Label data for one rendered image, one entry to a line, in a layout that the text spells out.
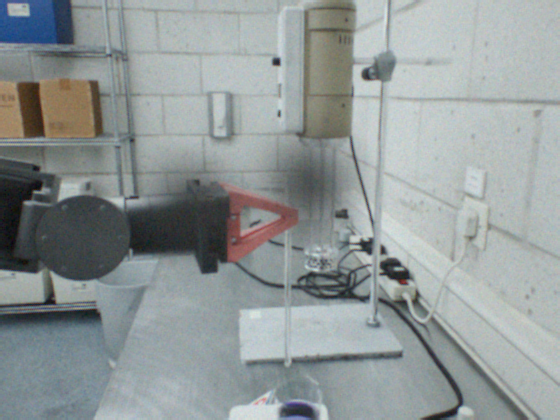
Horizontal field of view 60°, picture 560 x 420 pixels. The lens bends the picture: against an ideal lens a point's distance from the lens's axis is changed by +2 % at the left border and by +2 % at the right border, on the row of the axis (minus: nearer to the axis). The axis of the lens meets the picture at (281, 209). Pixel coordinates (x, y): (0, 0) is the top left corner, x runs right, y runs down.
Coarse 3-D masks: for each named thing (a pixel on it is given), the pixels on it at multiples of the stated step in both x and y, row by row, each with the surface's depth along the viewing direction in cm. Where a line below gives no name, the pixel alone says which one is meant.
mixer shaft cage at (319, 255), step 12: (312, 156) 86; (324, 156) 87; (312, 168) 86; (324, 168) 87; (312, 180) 87; (324, 180) 88; (312, 192) 87; (312, 204) 88; (312, 216) 89; (312, 228) 89; (312, 252) 90; (324, 252) 90; (336, 252) 90; (312, 264) 90; (324, 264) 90; (336, 264) 92
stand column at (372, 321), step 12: (384, 24) 83; (384, 36) 83; (384, 48) 83; (384, 84) 85; (384, 96) 85; (384, 108) 86; (384, 120) 86; (384, 132) 87; (384, 144) 87; (384, 156) 88; (384, 168) 89; (372, 240) 92; (372, 264) 93; (372, 276) 94; (372, 288) 94; (372, 300) 95; (372, 312) 95; (372, 324) 95
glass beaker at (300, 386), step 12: (276, 384) 52; (288, 384) 53; (300, 384) 53; (312, 384) 53; (276, 396) 50; (288, 396) 53; (300, 396) 54; (312, 396) 53; (276, 408) 50; (288, 408) 49; (300, 408) 48; (312, 408) 49
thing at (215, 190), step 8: (216, 184) 43; (224, 184) 44; (208, 192) 40; (216, 192) 40; (224, 192) 40; (216, 200) 39; (224, 200) 39; (224, 208) 39; (224, 216) 39; (280, 216) 46; (208, 224) 39; (216, 224) 39; (264, 224) 46; (248, 232) 45
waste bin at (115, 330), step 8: (120, 264) 228; (152, 264) 231; (104, 304) 207; (104, 312) 208; (112, 312) 205; (128, 312) 204; (136, 312) 205; (104, 320) 210; (112, 320) 207; (120, 320) 206; (128, 320) 206; (104, 328) 213; (112, 328) 208; (120, 328) 207; (128, 328) 207; (112, 336) 210; (120, 336) 208; (112, 344) 211; (120, 344) 210; (112, 352) 213; (120, 352) 211; (112, 360) 215
